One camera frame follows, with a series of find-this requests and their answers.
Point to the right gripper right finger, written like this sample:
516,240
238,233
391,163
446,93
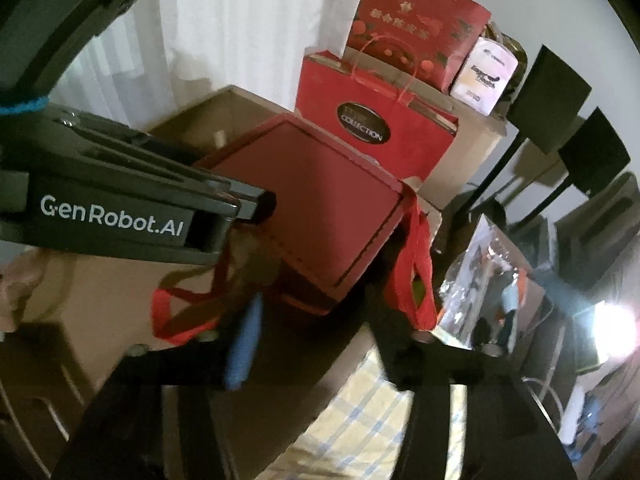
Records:
506,435

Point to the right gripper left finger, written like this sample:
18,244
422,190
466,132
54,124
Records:
153,418

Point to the red gift box with straps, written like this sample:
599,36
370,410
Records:
331,212

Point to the large cardboard box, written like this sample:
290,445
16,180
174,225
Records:
235,159

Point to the clear plastic packaged item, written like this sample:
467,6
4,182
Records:
489,298

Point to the yellow plaid bed sheet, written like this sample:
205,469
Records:
357,436

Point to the white curtain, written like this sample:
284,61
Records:
162,56

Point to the right black speaker on stand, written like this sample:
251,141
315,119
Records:
593,157

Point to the red collection paper bag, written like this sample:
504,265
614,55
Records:
390,124

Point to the white pink pouch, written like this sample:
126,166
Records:
484,76

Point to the red floral gift bag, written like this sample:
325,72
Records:
429,39

